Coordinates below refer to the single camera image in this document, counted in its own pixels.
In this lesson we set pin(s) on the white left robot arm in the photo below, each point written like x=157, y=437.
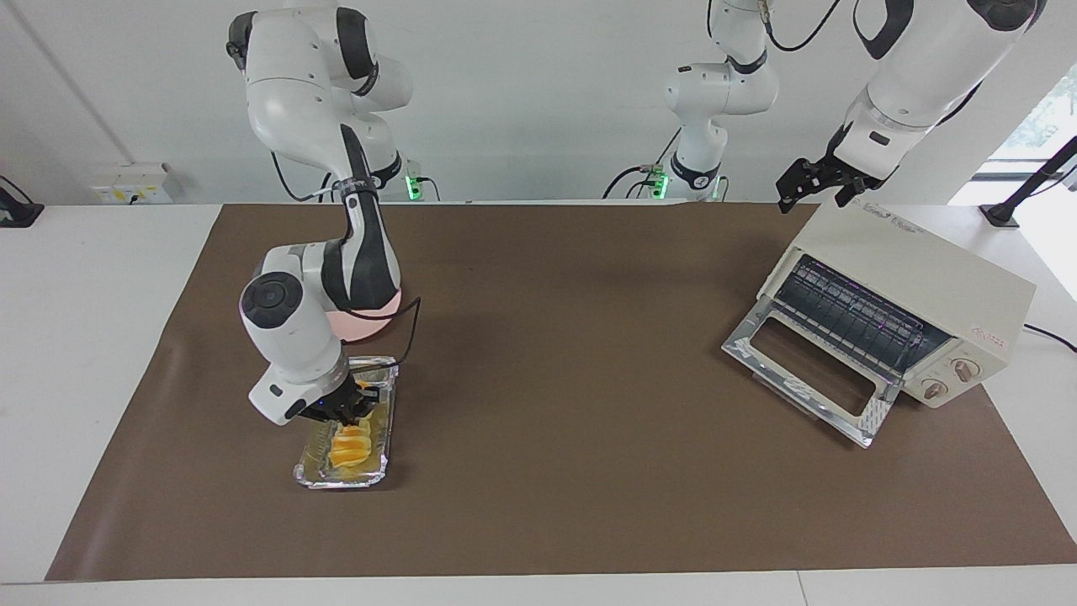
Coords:
x=934, y=76

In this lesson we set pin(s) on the white wall power outlet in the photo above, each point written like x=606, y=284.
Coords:
x=135, y=189

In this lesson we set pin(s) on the sliced golden bread loaf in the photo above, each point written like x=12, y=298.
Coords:
x=349, y=450

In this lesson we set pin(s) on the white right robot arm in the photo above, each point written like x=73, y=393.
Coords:
x=294, y=337

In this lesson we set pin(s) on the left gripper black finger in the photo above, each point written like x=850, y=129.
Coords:
x=799, y=181
x=856, y=189

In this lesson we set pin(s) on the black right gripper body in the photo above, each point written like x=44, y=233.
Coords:
x=332, y=404

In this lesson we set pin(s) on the brown table mat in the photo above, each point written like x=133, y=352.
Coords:
x=589, y=488

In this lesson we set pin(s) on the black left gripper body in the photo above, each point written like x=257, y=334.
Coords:
x=837, y=172

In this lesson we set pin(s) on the cream toaster oven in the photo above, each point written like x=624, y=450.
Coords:
x=917, y=261

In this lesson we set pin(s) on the cream oven control knob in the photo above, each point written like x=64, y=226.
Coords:
x=936, y=389
x=966, y=369

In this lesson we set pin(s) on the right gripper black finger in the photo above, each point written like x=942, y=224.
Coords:
x=353, y=417
x=365, y=398

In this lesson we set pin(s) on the black camera stand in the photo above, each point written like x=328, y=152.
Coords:
x=1031, y=181

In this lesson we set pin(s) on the black table clamp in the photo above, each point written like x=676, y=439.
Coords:
x=17, y=212

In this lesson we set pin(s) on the pink round plate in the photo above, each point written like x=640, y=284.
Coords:
x=370, y=324

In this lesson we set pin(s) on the aluminium foil tray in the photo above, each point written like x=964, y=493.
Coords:
x=383, y=438

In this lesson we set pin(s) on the glass oven door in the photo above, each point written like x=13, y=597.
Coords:
x=875, y=417

